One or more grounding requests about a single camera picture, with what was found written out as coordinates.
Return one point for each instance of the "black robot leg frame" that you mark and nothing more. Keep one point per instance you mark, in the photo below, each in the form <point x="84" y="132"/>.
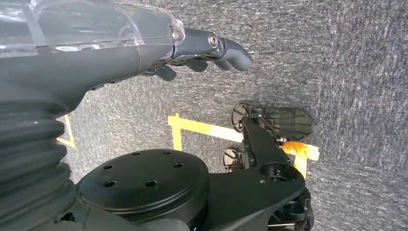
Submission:
<point x="248" y="197"/>

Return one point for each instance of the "black round joint housing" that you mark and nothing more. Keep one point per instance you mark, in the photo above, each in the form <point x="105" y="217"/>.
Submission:
<point x="143" y="178"/>

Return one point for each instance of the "silver robot foot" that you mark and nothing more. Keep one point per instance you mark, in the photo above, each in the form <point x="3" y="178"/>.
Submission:
<point x="231" y="157"/>
<point x="290" y="122"/>

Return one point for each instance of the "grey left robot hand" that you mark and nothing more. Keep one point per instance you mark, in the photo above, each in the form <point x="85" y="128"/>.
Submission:
<point x="79" y="63"/>

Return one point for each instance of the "yellow floor tape square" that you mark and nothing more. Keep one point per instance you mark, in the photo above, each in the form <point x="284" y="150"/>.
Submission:
<point x="204" y="129"/>

